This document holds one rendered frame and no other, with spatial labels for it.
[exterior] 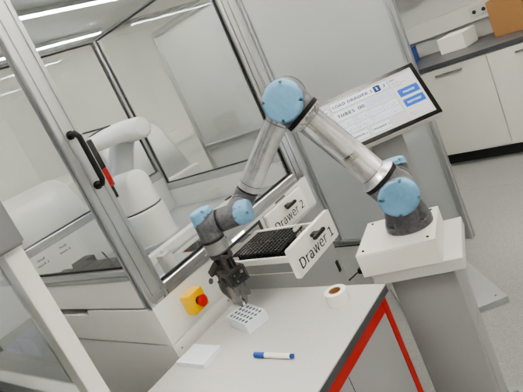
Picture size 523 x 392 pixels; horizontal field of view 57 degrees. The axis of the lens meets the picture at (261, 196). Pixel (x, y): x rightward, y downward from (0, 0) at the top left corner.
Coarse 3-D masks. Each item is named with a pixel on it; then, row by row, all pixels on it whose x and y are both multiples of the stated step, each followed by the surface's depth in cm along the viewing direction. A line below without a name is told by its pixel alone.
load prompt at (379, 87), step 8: (384, 80) 235; (368, 88) 236; (376, 88) 235; (384, 88) 234; (352, 96) 236; (360, 96) 235; (368, 96) 234; (336, 104) 236; (344, 104) 235; (352, 104) 234
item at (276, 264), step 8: (296, 224) 186; (304, 224) 182; (256, 232) 198; (248, 240) 194; (248, 264) 173; (256, 264) 170; (264, 264) 168; (272, 264) 165; (280, 264) 163; (288, 264) 161; (248, 272) 174; (256, 272) 172; (264, 272) 170; (272, 272) 167; (280, 272) 165; (288, 272) 163
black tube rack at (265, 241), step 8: (264, 232) 191; (272, 232) 187; (280, 232) 184; (288, 232) 181; (256, 240) 186; (264, 240) 182; (272, 240) 178; (280, 240) 175; (240, 248) 185; (248, 248) 183; (256, 248) 178; (264, 248) 175; (272, 248) 171; (240, 256) 179; (248, 256) 183; (256, 256) 180; (264, 256) 176; (272, 256) 173; (280, 256) 170
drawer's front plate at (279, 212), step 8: (296, 192) 217; (288, 200) 212; (304, 200) 221; (272, 208) 205; (280, 208) 207; (296, 208) 215; (304, 208) 220; (264, 216) 201; (272, 216) 203; (280, 216) 206; (288, 216) 210; (296, 216) 214; (272, 224) 202; (280, 224) 206; (288, 224) 210
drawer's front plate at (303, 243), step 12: (324, 216) 174; (312, 228) 168; (300, 240) 162; (312, 240) 167; (324, 240) 172; (288, 252) 156; (300, 252) 161; (300, 264) 160; (312, 264) 164; (300, 276) 159
